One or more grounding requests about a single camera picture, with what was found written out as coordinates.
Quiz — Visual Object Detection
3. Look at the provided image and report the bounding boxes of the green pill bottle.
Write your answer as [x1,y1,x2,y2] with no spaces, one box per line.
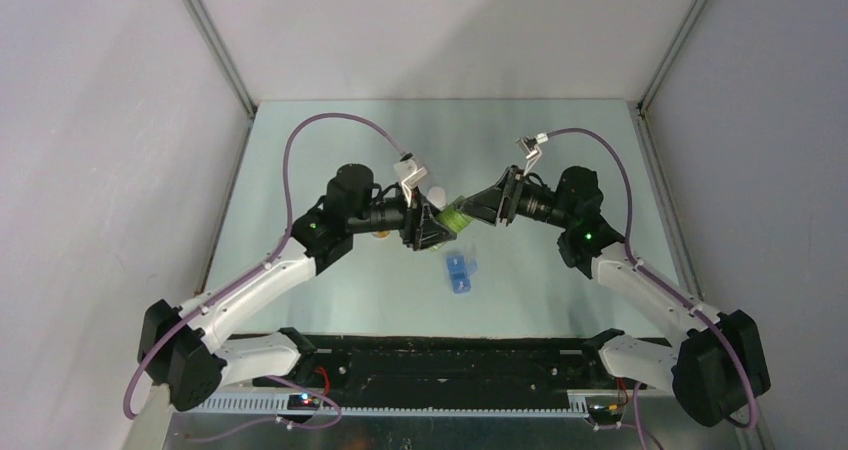
[436,195,474,234]

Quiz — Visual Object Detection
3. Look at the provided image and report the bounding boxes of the right control board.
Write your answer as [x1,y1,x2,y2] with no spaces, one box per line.
[587,403,626,419]

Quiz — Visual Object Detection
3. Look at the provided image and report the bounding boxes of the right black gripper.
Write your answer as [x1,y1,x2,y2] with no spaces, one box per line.
[454,166,573,231]

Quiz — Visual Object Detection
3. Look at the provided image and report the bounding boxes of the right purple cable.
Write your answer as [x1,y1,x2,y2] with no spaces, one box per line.
[544,127,760,430]

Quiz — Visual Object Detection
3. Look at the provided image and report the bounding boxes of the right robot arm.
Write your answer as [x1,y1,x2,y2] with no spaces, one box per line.
[460,166,771,427]

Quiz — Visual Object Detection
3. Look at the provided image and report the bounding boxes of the left control board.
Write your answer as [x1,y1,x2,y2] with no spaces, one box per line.
[286,393,323,411]

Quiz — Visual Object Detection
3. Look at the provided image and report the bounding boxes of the right aluminium frame post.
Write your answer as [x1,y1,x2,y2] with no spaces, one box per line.
[636,0,712,117]

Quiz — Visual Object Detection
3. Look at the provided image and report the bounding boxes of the purple cable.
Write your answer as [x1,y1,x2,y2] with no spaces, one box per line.
[544,127,760,430]
[122,112,409,422]

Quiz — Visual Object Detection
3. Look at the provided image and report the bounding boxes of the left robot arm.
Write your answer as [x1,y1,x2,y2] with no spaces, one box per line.
[138,160,456,411]

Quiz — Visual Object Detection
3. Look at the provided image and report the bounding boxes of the control board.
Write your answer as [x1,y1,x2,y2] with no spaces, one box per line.
[587,403,626,419]
[286,393,323,411]

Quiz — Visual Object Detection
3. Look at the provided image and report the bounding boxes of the aluminium frame post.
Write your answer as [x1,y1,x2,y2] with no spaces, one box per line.
[182,0,258,120]
[636,0,712,117]

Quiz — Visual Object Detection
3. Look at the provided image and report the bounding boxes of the white pill bottle blue label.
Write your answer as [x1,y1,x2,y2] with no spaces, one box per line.
[426,186,447,209]

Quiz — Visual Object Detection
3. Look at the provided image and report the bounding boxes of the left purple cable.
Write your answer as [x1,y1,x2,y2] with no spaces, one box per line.
[122,112,409,422]

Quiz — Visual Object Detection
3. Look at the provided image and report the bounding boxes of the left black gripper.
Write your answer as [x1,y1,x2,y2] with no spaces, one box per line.
[347,181,455,251]

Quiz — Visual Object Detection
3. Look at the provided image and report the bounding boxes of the blue pill organizer box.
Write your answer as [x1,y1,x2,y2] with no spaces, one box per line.
[445,250,479,295]

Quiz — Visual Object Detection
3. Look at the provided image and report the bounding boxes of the left aluminium frame post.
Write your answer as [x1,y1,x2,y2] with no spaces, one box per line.
[182,0,258,120]

